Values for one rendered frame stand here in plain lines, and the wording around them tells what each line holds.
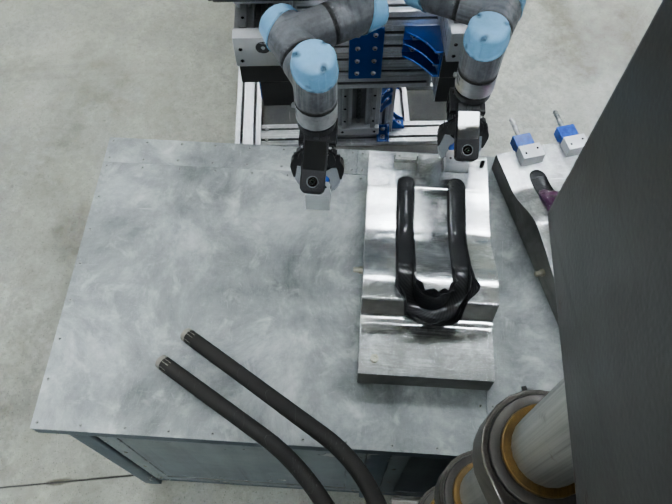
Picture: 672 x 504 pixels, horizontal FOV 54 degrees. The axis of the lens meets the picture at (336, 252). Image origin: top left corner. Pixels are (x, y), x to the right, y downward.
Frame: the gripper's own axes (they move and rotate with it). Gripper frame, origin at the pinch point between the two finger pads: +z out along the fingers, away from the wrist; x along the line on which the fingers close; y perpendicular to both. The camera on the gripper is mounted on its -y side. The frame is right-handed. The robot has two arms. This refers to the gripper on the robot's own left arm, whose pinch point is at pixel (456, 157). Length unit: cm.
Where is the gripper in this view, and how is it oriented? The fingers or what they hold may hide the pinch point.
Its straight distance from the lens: 147.8
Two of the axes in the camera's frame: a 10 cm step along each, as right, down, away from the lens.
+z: 0.0, 4.6, 8.9
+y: 0.6, -8.8, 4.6
